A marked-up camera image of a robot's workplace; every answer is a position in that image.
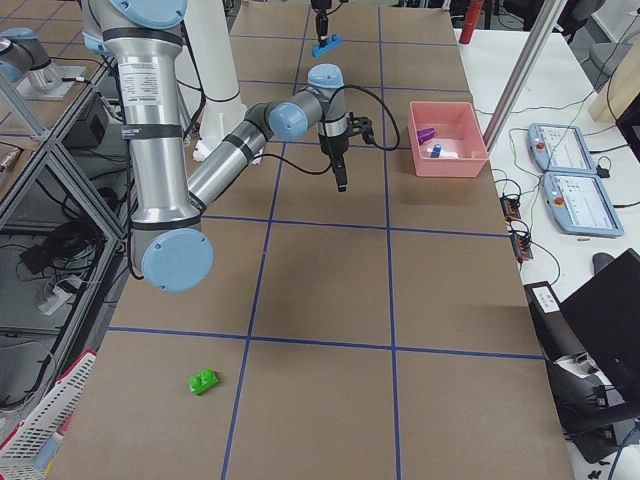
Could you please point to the long blue toy block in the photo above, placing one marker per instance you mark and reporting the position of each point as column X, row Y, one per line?
column 325, row 46

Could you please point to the black laptop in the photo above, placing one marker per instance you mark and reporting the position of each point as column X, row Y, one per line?
column 604, row 315

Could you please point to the teach pendant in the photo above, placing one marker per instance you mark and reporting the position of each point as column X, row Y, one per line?
column 579, row 205
column 560, row 148

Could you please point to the lower teach pendant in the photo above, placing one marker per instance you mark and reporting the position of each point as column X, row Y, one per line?
column 579, row 205

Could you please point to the small blue toy block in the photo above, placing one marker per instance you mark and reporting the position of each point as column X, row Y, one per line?
column 436, row 151

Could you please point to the red cylinder bottle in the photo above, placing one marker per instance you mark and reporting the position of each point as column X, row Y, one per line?
column 474, row 10

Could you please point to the aluminium frame post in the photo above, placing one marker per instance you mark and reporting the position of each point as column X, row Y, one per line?
column 536, row 40

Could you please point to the pink plastic box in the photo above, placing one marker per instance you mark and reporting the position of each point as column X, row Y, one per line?
column 464, row 153

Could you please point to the purple toy block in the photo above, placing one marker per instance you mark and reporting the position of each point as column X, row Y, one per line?
column 425, row 135

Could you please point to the upper teach pendant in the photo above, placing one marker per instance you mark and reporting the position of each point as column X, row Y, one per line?
column 560, row 148

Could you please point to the green toy block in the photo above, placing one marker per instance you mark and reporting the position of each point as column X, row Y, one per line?
column 203, row 381

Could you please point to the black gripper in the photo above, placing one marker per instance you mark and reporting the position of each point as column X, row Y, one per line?
column 320, row 20
column 334, row 145

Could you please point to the white plastic basket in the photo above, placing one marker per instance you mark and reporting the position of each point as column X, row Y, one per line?
column 27, row 453

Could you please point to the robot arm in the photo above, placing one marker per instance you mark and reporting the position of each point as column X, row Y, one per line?
column 166, row 243
column 325, row 41

